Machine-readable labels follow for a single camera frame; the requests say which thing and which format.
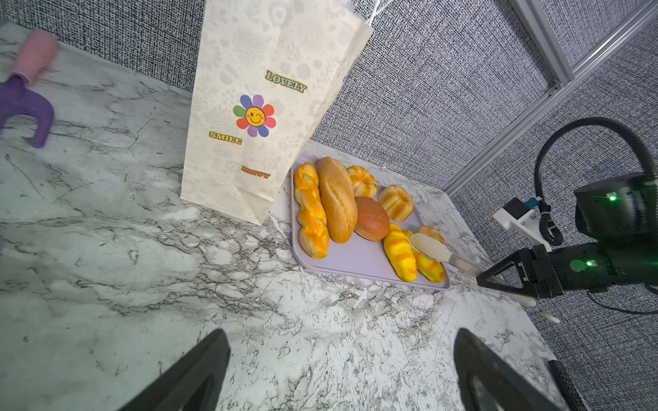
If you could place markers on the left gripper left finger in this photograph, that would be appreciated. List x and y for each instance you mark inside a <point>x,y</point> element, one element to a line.
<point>194,382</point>

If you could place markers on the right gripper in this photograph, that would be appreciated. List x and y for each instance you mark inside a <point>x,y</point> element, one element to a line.
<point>542,275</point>

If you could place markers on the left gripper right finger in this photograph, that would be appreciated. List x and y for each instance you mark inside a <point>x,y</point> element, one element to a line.
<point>486,382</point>

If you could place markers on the metal tongs white tips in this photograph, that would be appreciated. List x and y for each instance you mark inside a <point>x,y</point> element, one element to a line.
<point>436,251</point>

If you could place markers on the yellow oval fake bread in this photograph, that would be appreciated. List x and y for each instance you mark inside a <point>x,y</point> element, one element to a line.
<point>400,254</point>

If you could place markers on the round brown fake bun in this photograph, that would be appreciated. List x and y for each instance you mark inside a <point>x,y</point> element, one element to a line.
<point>373,223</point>

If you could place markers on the yellow ring fake bread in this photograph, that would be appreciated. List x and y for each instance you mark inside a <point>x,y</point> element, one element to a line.
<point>364,184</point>

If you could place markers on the golden baguette fake bread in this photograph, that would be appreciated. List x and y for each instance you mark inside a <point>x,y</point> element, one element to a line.
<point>337,196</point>

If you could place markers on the orange twisted fake bread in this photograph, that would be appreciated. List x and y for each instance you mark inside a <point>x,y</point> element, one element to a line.
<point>313,235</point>

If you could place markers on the white paper gift bag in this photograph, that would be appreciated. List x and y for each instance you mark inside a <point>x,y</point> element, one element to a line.
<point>267,73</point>

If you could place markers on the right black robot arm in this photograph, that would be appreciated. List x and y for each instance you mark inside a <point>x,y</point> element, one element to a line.
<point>618,214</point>

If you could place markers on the lilac plastic tray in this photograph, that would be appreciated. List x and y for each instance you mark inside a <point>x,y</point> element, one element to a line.
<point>358,257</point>

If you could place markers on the purple toy rake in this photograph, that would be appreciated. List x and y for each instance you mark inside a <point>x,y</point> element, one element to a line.
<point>36,54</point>

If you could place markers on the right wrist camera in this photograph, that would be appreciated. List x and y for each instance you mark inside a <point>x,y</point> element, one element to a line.
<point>524,217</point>

